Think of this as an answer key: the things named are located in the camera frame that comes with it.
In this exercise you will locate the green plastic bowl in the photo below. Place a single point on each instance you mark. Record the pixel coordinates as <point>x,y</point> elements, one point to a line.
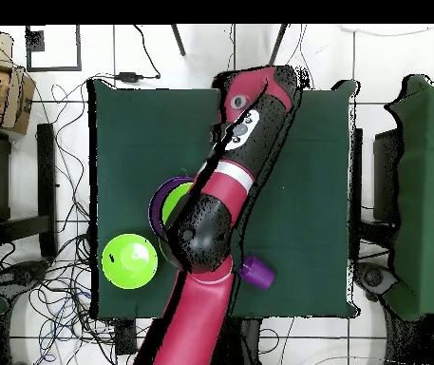
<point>173,201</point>
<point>129,262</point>

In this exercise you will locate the purple plastic bowl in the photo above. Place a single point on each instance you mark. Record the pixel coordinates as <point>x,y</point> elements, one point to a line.
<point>155,205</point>

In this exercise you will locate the purple plastic cup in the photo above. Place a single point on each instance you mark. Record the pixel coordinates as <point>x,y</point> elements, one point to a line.
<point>258,273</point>

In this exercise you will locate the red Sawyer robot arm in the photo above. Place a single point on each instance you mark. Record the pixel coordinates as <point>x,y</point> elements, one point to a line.
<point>193,323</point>

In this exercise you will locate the black power adapter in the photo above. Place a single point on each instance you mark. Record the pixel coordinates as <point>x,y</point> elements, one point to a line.
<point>128,76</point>

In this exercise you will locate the black tripod leg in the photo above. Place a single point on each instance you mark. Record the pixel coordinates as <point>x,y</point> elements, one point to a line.
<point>178,40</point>
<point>278,43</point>

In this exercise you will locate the grey stand foot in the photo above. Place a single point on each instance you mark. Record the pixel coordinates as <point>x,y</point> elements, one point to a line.
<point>374,279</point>

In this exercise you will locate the black stand foot with knob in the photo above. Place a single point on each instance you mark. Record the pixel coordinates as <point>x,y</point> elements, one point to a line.
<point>22,273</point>

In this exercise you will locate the brown cardboard box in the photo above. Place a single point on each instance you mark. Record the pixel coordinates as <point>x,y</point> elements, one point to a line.
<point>15,102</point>

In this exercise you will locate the black bench frame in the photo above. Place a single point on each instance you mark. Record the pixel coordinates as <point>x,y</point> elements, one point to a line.
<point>47,190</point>

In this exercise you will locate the black square frame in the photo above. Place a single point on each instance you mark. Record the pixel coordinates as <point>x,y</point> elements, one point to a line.
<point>78,49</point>

